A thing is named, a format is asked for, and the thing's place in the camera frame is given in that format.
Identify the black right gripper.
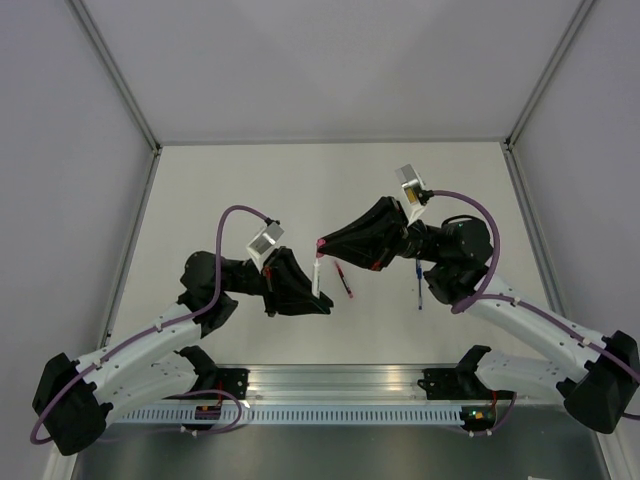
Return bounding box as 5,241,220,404
316,196,444,271

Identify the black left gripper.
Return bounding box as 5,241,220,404
226,245,334,316

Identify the blue ballpoint pen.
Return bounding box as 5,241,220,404
415,259,424,311

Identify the white marker pen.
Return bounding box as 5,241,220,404
311,252,323,298

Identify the red gel pen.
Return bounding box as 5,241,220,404
334,260,354,300

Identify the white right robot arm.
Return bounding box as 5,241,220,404
315,190,639,434

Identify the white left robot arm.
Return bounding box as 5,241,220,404
30,247,334,456

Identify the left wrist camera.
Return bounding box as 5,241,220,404
246,221,284,271

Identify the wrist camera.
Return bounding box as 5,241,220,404
246,221,284,271
395,164,433,225

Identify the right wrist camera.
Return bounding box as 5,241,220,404
395,164,433,225

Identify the aluminium mounting rail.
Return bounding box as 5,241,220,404
164,363,566,401

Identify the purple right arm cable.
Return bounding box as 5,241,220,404
429,188,640,421

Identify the perforated cable duct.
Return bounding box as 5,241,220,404
119,402,464,426

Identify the aluminium frame right post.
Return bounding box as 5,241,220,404
502,0,598,151

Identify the aluminium frame post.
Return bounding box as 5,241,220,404
65,0,162,154
502,0,598,151

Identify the aluminium frame left post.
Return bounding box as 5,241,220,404
65,0,162,154

